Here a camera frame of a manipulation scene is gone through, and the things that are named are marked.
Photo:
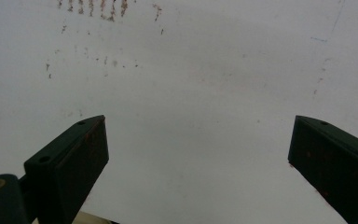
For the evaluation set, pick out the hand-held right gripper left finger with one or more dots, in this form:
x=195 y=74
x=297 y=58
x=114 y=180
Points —
x=71 y=161

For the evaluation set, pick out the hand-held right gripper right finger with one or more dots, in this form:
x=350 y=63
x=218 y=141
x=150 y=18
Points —
x=338 y=165

